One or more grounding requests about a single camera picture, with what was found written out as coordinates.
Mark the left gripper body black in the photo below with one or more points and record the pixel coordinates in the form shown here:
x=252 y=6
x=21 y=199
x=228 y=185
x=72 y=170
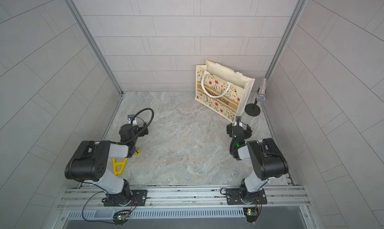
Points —
x=143 y=134

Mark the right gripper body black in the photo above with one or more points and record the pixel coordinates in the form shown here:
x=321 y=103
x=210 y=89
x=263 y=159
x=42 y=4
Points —
x=231 y=129

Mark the floral canvas tote bag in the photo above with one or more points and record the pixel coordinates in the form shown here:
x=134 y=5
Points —
x=222 y=89

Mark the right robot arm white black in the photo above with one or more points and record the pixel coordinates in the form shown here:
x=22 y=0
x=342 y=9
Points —
x=267 y=160

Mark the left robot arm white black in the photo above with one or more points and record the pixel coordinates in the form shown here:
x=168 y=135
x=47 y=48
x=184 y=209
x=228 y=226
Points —
x=89 y=165

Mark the glitter microphone on stand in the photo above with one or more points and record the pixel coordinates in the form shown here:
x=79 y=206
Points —
x=252 y=109

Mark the small round yellow sticker toy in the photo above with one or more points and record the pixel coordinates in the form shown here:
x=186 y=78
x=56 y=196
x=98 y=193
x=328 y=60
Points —
x=137 y=151

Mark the yellow triangular plastic tool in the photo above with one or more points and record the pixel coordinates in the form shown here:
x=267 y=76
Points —
x=119 y=166

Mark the aluminium mounting rail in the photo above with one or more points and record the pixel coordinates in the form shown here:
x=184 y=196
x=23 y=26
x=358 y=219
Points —
x=158 y=197

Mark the right circuit board with wires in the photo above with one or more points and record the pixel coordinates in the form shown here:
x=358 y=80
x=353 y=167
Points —
x=251 y=214

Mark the circuit board with wires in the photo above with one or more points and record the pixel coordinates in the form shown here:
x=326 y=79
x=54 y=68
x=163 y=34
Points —
x=121 y=217
x=251 y=214

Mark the left circuit board with wires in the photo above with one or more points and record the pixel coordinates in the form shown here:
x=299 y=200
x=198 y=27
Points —
x=121 y=217

